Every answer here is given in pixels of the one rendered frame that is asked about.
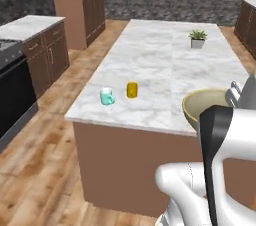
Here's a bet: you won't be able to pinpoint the yellow mug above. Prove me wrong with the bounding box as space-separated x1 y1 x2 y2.
126 82 139 100

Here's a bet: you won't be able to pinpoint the tall brown cupboard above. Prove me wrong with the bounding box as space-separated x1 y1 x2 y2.
49 0 107 51

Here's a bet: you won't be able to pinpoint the brown base cupboards, marble top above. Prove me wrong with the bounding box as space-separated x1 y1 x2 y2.
0 14 71 100

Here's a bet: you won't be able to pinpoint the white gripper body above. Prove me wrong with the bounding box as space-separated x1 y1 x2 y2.
224 81 243 108

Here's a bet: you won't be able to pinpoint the teal mug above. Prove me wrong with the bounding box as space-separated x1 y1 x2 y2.
99 87 116 106

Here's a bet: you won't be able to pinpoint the dark brown base cupboards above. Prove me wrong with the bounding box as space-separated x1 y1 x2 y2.
233 0 256 60

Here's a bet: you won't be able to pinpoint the beige bowl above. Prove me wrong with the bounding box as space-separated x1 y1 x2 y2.
181 87 235 132

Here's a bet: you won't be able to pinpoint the marble-topped kitchen island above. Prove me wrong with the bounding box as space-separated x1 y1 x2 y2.
64 18 256 220

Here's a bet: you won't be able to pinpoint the black oven with hob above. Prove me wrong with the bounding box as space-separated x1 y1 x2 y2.
0 38 40 153

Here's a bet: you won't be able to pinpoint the potted plant in white pot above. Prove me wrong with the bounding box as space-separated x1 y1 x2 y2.
188 29 208 50

